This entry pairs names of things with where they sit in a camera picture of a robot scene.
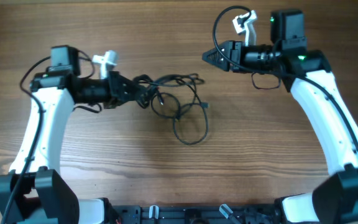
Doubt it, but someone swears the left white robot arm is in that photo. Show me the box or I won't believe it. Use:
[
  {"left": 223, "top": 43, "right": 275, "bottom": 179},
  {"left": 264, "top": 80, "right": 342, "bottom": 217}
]
[{"left": 0, "top": 45, "right": 150, "bottom": 223}]

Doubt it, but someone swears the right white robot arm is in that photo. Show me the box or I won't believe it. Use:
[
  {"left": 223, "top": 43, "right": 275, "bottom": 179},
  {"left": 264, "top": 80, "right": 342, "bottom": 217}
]
[{"left": 202, "top": 8, "right": 358, "bottom": 223}]

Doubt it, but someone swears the black cable bundle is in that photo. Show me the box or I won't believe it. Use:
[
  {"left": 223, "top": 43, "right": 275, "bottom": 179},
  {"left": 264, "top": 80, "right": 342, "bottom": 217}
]
[{"left": 132, "top": 73, "right": 210, "bottom": 146}]

